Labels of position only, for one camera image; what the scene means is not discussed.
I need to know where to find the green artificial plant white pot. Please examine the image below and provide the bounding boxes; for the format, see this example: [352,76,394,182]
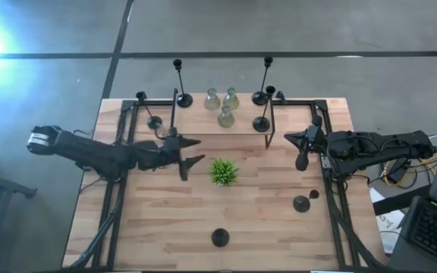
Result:
[209,158,241,187]

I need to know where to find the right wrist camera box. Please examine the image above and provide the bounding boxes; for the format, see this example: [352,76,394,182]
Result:
[305,127,322,149]

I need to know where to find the white paper sheet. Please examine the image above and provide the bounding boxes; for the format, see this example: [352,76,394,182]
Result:
[369,187,407,255]

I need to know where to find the glass bottle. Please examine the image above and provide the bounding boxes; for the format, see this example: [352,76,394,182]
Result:
[222,86,241,111]
[203,87,222,111]
[217,105,236,129]

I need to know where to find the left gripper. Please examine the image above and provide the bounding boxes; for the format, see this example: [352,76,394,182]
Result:
[156,128,207,182]

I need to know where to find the black side table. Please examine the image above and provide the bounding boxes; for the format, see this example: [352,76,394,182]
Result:
[372,181,437,273]

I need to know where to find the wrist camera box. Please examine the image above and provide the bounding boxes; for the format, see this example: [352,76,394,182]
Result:
[305,127,322,149]
[162,136,178,157]

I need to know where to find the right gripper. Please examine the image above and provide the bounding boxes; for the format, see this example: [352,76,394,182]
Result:
[283,115,328,172]

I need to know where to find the wooden riser shelf black legs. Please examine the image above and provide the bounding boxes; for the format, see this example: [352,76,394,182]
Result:
[169,89,276,149]

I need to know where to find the black power adapter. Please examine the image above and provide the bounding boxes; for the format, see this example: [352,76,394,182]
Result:
[388,158,413,184]

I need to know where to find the yellow cable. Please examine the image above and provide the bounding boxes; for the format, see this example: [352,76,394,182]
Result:
[383,153,437,189]

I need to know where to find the black metal table frame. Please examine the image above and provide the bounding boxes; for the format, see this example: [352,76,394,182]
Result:
[62,96,387,271]

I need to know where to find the glass bottle front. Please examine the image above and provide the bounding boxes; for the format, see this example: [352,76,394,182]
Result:
[217,105,236,129]

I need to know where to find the black laptop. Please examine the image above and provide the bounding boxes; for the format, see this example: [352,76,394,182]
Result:
[403,109,437,271]

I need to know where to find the short black metal candlestick holder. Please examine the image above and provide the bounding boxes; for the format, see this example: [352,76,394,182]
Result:
[292,189,321,214]

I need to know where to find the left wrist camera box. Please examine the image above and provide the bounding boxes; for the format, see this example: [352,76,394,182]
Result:
[162,136,178,157]

